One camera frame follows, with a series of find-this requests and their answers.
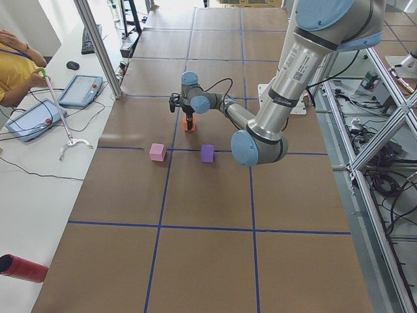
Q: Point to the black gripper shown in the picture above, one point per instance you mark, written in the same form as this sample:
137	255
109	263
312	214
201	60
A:
188	111

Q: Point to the orange foam cube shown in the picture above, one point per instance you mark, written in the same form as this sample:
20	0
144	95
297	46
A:
185	128

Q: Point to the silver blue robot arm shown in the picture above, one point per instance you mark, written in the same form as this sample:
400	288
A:
322	27

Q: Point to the purple foam cube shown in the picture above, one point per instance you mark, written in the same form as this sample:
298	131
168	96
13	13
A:
207	153

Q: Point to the pink foam cube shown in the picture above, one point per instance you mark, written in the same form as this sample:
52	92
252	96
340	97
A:
157	152

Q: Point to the brown paper table cover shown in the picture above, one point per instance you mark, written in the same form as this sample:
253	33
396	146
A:
189	236

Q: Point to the blue teach pendant far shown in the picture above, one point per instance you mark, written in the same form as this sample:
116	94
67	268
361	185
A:
80	91

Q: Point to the blue teach pendant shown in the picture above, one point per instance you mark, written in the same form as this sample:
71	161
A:
80	91
35	121

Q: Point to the metal reacher grabber tool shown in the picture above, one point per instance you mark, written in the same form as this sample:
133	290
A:
72	142

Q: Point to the black keyboard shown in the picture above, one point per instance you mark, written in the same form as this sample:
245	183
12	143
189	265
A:
86	44

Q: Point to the black computer mouse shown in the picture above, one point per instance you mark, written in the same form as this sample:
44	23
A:
72	65

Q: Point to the blue teach pendant near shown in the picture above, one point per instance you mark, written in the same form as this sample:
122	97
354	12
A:
35	121

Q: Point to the person in yellow shirt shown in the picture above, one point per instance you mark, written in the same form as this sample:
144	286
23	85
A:
20	69

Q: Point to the red cylinder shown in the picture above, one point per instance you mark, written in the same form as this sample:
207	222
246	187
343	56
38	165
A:
17	267

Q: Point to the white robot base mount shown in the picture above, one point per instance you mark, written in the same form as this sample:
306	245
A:
299	109

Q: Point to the aluminium frame post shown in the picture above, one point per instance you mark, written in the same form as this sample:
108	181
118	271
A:
88	20

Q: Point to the aluminium frame rail right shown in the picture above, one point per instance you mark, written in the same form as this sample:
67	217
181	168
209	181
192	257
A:
369	102

